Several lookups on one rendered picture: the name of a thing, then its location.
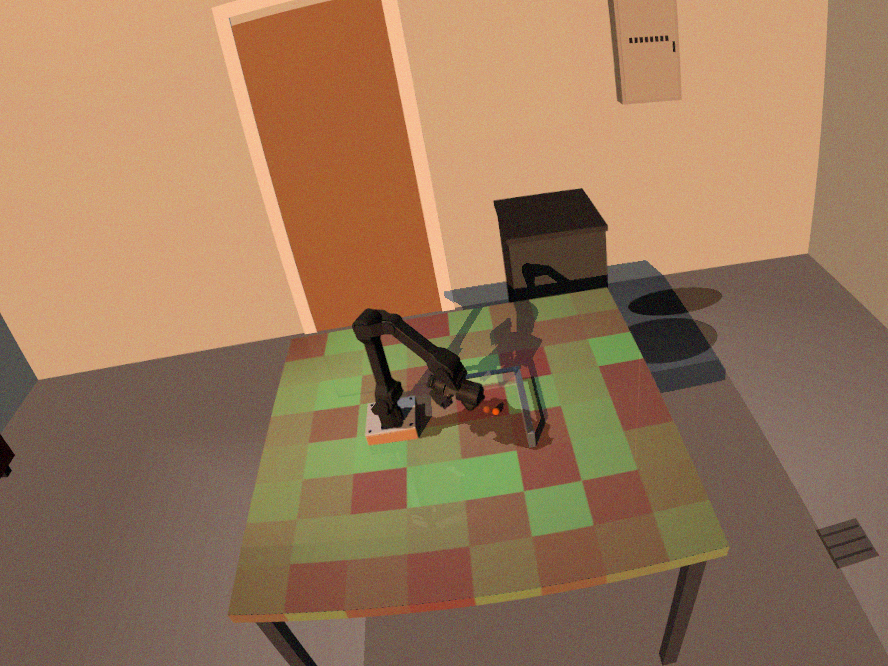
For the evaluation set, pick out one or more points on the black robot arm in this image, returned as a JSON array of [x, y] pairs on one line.
[[440, 361]]

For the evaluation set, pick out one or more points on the clear grey l-shaped low wall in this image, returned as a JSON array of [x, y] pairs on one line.
[[498, 381]]

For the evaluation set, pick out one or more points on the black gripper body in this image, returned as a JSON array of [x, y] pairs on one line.
[[470, 407]]

